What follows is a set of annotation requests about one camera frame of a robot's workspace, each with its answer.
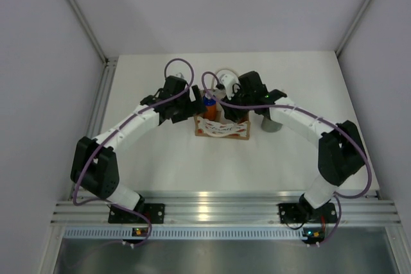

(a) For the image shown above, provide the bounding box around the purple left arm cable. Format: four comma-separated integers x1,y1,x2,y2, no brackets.
72,58,195,249

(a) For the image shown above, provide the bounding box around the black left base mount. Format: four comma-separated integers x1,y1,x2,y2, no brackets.
108,203,166,224

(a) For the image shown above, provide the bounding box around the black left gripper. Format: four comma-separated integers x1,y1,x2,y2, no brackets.
172,85,207,123

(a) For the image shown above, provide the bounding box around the aluminium mounting rail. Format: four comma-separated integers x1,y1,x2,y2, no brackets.
51,191,401,227

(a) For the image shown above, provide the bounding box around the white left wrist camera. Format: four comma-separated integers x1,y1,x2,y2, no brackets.
174,72,185,80

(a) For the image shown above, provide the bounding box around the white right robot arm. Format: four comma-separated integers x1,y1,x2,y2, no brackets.
217,71,368,221

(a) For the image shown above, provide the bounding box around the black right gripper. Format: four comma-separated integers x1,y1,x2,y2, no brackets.
220,85,254,123

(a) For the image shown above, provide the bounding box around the orange bottle blue cap left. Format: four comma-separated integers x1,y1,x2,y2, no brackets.
203,94,217,121

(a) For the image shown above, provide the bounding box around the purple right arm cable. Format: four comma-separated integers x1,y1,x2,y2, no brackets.
201,71,373,198

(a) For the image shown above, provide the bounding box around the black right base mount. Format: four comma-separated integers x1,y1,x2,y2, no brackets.
278,203,338,229

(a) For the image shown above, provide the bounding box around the aluminium frame post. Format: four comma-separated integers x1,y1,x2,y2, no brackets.
335,0,374,58
48,0,110,63

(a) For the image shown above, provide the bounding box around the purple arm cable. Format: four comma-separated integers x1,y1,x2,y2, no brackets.
72,58,195,249
201,71,373,198

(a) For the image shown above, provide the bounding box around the aluminium frame post left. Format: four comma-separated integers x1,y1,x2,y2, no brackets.
48,0,110,63

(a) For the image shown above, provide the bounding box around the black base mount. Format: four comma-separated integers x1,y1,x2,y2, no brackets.
278,203,338,229
108,203,166,224

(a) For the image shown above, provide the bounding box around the grey green squeeze bottle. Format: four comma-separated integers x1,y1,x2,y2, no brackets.
261,117,283,133

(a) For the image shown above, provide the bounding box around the white slotted cable duct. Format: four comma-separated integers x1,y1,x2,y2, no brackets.
64,226,307,240

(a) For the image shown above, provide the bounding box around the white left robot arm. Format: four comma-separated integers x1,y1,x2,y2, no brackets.
71,76,206,223

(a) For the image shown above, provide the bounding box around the watermelon print canvas bag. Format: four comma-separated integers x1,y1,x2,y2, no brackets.
193,67,250,141

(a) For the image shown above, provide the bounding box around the aluminium frame post right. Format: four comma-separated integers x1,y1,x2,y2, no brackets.
335,0,374,58

